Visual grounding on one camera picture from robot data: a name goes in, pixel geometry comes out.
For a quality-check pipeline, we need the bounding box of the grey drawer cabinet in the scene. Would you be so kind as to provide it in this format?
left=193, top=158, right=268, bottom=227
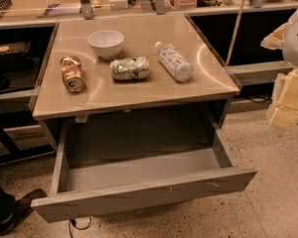
left=33, top=14, right=239, bottom=156

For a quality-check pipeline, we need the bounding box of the wooden stick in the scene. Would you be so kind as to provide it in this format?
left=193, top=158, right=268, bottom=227
left=225, top=0, right=245, bottom=66

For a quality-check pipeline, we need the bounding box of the dark trouser leg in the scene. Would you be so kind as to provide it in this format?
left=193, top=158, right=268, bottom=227
left=0, top=186, right=16, bottom=227

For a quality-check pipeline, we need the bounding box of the white bowl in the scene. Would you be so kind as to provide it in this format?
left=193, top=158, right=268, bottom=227
left=87, top=30, right=124, bottom=60

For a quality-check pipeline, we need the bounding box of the clear plastic water bottle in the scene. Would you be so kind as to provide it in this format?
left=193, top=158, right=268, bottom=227
left=155, top=42, right=193, bottom=82

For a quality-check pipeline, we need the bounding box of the black cable on floor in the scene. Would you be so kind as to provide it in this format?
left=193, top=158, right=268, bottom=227
left=68, top=215, right=93, bottom=238

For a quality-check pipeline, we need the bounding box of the purple white paper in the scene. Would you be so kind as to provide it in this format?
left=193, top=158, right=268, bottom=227
left=44, top=3, right=81, bottom=17

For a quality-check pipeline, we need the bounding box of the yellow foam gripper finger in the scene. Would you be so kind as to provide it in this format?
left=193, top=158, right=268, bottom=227
left=260, top=24, right=298, bottom=129

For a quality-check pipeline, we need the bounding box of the brown shoe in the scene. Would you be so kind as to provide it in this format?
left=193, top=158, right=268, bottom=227
left=0, top=187, right=48, bottom=236

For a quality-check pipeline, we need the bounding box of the grey top drawer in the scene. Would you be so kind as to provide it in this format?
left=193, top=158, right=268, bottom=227
left=33, top=106, right=256, bottom=222

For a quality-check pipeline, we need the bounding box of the crushed green white can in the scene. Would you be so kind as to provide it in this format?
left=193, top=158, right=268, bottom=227
left=110, top=57, right=150, bottom=81

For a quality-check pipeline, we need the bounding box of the crushed gold can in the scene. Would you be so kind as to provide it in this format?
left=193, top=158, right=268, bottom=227
left=61, top=56, right=85, bottom=92

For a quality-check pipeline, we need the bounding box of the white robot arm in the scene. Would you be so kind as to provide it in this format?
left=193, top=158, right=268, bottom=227
left=260, top=9, right=298, bottom=129

